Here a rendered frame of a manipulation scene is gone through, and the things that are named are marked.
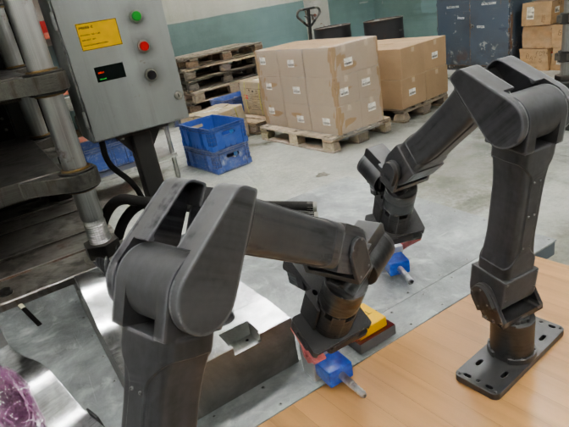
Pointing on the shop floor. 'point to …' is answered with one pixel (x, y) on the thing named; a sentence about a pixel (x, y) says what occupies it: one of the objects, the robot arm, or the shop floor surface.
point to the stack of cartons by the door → (541, 34)
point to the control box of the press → (118, 75)
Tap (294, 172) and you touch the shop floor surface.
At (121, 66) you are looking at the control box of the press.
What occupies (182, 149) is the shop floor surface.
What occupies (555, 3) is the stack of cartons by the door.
